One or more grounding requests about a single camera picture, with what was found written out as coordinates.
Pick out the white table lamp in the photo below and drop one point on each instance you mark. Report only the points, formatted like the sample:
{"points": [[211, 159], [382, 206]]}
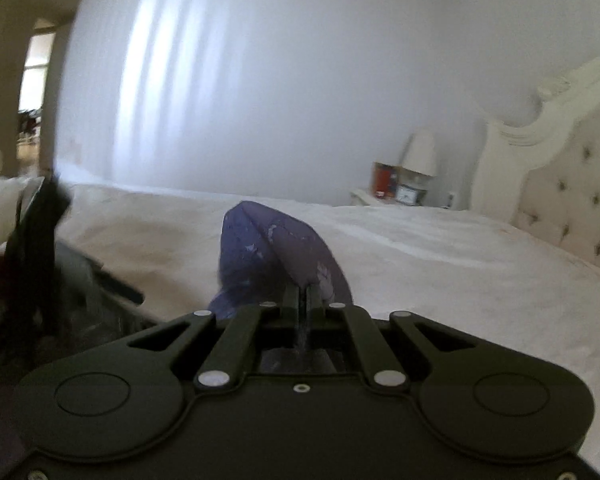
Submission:
{"points": [[420, 155]]}

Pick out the cream tufted headboard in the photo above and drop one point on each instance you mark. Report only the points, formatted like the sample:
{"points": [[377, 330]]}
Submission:
{"points": [[570, 185]]}

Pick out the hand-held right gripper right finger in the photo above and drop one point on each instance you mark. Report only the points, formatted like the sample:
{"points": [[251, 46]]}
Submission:
{"points": [[312, 310]]}

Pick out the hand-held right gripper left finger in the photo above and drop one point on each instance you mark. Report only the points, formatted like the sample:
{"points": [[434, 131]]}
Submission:
{"points": [[290, 310]]}

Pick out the small white clock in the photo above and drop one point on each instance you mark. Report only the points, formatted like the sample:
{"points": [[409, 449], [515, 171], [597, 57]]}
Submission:
{"points": [[407, 195]]}

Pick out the white bedspread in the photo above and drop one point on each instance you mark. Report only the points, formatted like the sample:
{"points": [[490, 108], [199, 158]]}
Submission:
{"points": [[430, 270]]}

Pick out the red box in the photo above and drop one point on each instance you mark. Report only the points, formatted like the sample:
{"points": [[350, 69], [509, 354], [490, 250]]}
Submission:
{"points": [[384, 180]]}

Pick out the white wall outlet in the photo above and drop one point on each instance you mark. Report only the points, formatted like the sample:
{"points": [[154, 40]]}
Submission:
{"points": [[451, 200]]}

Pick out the open doorway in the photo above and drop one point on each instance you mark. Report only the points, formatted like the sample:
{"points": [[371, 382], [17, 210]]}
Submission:
{"points": [[35, 95]]}

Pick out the purple patterned hooded jacket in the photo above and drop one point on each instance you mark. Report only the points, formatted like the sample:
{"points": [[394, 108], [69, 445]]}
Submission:
{"points": [[280, 245]]}

